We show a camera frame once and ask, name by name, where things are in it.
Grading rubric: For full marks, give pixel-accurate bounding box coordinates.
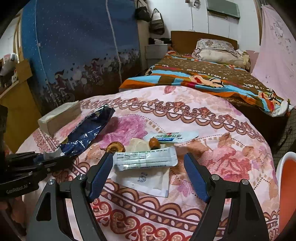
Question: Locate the grey tissue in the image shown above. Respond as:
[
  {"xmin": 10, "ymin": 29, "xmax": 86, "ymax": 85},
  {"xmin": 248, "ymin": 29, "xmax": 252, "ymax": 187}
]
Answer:
[{"xmin": 43, "ymin": 148, "xmax": 65, "ymax": 160}]

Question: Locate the dark blue foil wrapper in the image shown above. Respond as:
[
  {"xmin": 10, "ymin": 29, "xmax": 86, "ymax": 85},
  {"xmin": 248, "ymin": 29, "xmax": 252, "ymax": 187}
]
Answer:
[{"xmin": 59, "ymin": 105, "xmax": 115, "ymax": 157}]

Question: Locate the white medicine sachet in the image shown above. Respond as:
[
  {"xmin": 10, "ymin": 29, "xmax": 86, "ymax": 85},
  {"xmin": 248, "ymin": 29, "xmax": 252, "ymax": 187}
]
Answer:
[{"xmin": 113, "ymin": 147, "xmax": 178, "ymax": 171}]

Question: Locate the person's left hand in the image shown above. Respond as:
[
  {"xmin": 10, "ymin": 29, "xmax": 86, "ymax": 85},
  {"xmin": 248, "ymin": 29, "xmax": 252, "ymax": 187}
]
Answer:
[{"xmin": 11, "ymin": 197, "xmax": 26, "ymax": 225}]

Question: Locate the beige tissue box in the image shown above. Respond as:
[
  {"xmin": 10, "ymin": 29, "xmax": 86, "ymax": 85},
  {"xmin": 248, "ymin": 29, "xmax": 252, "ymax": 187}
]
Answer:
[{"xmin": 38, "ymin": 101, "xmax": 81, "ymax": 136}]

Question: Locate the wooden cabinet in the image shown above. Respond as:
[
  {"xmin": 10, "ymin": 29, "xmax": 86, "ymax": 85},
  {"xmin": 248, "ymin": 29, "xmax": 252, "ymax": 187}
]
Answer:
[{"xmin": 1, "ymin": 59, "xmax": 41, "ymax": 153}]

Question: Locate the orange bin with white rim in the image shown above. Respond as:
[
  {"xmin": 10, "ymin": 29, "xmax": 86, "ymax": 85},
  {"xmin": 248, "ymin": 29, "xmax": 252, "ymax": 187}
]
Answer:
[{"xmin": 276, "ymin": 152, "xmax": 296, "ymax": 232}]

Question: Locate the dark quilted suitcase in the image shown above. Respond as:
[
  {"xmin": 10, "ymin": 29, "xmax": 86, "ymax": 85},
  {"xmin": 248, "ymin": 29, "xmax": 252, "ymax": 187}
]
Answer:
[{"xmin": 273, "ymin": 107, "xmax": 296, "ymax": 168}]

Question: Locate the flat white paper packet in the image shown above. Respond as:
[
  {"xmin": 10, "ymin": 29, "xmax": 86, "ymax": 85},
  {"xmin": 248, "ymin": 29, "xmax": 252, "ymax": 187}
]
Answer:
[{"xmin": 108, "ymin": 167, "xmax": 170, "ymax": 197}]

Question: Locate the pink floral quilt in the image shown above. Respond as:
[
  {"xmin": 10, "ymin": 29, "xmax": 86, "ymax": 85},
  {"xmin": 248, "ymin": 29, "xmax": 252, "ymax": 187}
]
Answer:
[{"xmin": 16, "ymin": 85, "xmax": 280, "ymax": 241}]

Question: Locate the brown nut shell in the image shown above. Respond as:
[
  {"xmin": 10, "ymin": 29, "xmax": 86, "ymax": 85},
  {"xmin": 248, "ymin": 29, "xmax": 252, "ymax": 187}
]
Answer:
[{"xmin": 149, "ymin": 137, "xmax": 161, "ymax": 150}]

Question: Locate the white blue toothpaste tube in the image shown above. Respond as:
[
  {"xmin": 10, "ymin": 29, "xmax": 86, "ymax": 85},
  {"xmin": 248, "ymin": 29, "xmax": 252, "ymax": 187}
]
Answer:
[{"xmin": 143, "ymin": 131, "xmax": 199, "ymax": 144}]

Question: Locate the blue fabric wardrobe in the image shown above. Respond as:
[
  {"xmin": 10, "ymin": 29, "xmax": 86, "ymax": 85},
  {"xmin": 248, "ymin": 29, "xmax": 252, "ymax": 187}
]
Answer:
[{"xmin": 21, "ymin": 1, "xmax": 142, "ymax": 114}]

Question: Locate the white nightstand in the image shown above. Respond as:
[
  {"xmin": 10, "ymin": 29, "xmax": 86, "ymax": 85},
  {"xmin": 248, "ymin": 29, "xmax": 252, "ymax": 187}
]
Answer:
[{"xmin": 145, "ymin": 44, "xmax": 171, "ymax": 67}]

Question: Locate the pink hanging curtain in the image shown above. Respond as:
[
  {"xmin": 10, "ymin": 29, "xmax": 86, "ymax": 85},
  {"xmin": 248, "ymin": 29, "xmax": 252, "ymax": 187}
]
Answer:
[{"xmin": 252, "ymin": 5, "xmax": 296, "ymax": 105}]

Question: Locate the colourful cartoon bedspread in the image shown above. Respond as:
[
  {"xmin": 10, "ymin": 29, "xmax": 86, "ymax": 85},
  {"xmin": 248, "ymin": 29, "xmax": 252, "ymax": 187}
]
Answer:
[{"xmin": 119, "ymin": 51, "xmax": 291, "ymax": 117}]

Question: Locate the grey handbag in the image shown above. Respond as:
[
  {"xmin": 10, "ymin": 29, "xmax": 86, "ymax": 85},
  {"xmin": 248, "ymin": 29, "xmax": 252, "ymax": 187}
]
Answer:
[{"xmin": 149, "ymin": 9, "xmax": 165, "ymax": 35}]

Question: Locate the floral pillow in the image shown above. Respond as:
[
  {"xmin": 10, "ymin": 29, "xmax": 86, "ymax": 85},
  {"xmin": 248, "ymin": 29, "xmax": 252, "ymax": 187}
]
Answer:
[{"xmin": 192, "ymin": 39, "xmax": 251, "ymax": 71}]

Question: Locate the black handbag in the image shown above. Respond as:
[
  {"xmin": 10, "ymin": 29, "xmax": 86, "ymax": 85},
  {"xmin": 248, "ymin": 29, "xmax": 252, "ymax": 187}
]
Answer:
[{"xmin": 134, "ymin": 0, "xmax": 151, "ymax": 23}]

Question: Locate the wooden headboard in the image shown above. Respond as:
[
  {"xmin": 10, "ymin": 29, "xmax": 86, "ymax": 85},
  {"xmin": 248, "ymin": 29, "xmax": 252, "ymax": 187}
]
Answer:
[{"xmin": 171, "ymin": 31, "xmax": 238, "ymax": 54}]

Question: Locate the green wall panel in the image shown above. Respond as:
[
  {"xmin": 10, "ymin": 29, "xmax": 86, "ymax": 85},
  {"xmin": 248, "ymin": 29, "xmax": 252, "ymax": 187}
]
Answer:
[{"xmin": 206, "ymin": 0, "xmax": 240, "ymax": 19}]

